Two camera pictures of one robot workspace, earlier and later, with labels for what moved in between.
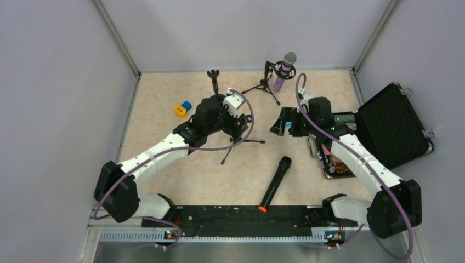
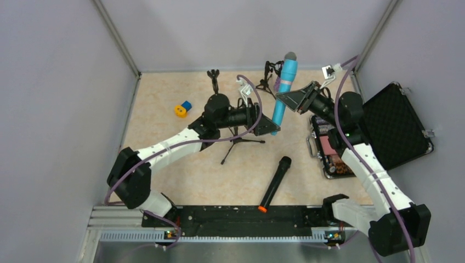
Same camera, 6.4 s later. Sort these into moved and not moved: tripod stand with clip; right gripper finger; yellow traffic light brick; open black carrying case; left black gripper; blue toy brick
Moved: left black gripper; right gripper finger
Not moved: yellow traffic light brick; blue toy brick; open black carrying case; tripod stand with clip
